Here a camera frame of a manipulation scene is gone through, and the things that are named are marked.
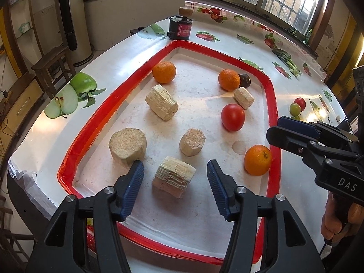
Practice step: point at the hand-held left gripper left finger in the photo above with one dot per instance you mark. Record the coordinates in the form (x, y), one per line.
(132, 187)

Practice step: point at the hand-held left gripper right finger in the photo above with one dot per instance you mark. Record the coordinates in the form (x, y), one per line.
(217, 187)

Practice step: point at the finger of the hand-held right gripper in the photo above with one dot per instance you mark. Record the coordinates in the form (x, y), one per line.
(298, 125)
(287, 140)

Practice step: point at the orange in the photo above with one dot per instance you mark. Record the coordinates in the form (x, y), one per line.
(257, 160)
(229, 80)
(164, 72)

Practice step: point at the peeled sugarcane piece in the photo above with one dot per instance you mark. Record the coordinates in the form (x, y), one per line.
(173, 176)
(127, 147)
(161, 102)
(192, 142)
(244, 98)

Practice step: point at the red rimmed tray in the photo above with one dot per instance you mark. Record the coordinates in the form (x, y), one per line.
(187, 221)

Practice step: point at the red tomato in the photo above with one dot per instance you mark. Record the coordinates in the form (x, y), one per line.
(233, 117)

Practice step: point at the dark purple plum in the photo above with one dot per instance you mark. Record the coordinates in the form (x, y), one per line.
(246, 81)

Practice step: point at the person's right hand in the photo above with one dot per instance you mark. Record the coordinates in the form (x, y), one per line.
(331, 219)

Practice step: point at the green leafy vegetable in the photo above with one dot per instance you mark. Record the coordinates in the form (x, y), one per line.
(287, 61)

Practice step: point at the green bottle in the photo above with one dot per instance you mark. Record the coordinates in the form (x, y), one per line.
(308, 36)

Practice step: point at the fruit printed tablecloth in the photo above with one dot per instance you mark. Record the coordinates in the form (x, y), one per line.
(39, 142)

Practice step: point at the wooden cabinet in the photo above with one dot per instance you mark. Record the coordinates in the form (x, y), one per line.
(20, 105)

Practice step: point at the wooden stool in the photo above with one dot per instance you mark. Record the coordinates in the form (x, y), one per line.
(52, 65)

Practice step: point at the black jar with red label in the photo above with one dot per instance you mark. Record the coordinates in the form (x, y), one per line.
(180, 30)

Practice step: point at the beige cork cylinder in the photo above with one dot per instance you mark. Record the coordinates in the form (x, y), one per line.
(186, 11)

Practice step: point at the tower air conditioner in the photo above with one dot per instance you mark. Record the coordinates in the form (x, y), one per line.
(76, 20)

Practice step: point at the wall shelf unit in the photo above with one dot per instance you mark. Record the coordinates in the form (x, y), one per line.
(42, 20)

